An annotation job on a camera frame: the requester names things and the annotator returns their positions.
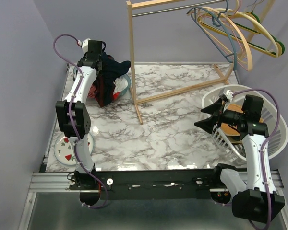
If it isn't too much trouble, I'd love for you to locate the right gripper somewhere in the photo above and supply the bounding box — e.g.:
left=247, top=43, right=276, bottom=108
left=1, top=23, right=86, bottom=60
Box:
left=194, top=97, right=246, bottom=134

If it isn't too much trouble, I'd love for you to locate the navy maroon tank top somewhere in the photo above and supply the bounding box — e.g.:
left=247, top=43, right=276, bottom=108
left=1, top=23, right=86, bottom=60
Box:
left=93, top=52, right=131, bottom=107

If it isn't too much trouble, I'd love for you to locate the blue plastic hanger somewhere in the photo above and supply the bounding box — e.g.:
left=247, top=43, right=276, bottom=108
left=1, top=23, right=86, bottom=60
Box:
left=186, top=1, right=240, bottom=68

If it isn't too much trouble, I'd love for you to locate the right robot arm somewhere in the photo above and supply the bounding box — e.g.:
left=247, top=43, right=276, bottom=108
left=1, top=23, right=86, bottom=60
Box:
left=194, top=91, right=285, bottom=229

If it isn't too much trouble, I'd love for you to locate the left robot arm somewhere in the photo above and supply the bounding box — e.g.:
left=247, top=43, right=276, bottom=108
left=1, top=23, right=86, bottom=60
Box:
left=53, top=38, right=106, bottom=189

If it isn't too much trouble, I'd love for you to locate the pink hanger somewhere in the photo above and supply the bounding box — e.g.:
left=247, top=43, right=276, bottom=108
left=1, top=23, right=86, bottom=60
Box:
left=196, top=9, right=249, bottom=70

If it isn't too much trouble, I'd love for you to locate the green yellow hanger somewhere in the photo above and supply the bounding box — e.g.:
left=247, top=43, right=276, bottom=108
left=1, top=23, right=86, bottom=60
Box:
left=200, top=11, right=285, bottom=58

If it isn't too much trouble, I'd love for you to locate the wicker woven hat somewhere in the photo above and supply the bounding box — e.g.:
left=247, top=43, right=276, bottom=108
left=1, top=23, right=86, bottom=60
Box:
left=217, top=103, right=269, bottom=140

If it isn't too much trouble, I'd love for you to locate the white laundry basket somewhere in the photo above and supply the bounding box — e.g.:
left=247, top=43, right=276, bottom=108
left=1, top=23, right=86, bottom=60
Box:
left=201, top=84, right=288, bottom=165

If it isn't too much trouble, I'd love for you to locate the wooden clothes rack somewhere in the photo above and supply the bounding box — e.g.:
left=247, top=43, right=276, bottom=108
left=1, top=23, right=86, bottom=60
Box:
left=125, top=0, right=274, bottom=123

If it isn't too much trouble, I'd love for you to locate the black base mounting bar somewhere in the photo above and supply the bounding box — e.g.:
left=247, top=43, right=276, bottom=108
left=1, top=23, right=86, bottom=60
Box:
left=70, top=168, right=226, bottom=200

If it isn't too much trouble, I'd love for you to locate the watermelon pattern plate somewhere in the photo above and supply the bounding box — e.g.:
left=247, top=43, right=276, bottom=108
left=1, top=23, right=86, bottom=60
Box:
left=54, top=133, right=95, bottom=166

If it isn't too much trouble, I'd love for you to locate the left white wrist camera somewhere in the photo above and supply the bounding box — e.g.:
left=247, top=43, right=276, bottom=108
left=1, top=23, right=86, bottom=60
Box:
left=77, top=38, right=91, bottom=53

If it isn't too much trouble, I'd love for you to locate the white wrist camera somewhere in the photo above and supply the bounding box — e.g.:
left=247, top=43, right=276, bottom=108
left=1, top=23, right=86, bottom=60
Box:
left=77, top=38, right=91, bottom=53
left=219, top=89, right=234, bottom=102

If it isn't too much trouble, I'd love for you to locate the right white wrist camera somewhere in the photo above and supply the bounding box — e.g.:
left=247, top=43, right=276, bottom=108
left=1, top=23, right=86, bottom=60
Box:
left=219, top=89, right=234, bottom=102

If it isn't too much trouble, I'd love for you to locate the aluminium frame rail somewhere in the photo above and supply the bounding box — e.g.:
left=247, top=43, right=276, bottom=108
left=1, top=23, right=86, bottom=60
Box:
left=29, top=171, right=284, bottom=193

